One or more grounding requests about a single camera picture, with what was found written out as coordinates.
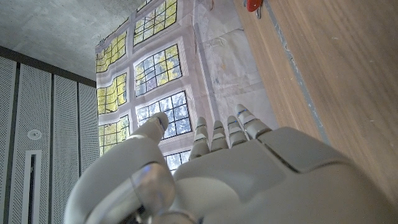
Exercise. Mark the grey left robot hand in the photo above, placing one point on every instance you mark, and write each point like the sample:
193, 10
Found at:
248, 180

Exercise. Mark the grey tape outline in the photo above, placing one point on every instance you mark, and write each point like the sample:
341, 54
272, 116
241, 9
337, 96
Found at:
295, 71

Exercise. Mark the printed window backdrop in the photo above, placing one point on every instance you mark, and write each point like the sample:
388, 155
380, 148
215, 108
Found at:
199, 62

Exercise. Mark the red pocket knife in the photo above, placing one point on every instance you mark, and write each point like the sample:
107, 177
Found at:
253, 5

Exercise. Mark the white framed ceiling slot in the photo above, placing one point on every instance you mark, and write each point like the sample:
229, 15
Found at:
31, 186

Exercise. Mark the round white ceiling sensor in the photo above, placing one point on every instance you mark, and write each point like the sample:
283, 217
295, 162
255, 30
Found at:
34, 134

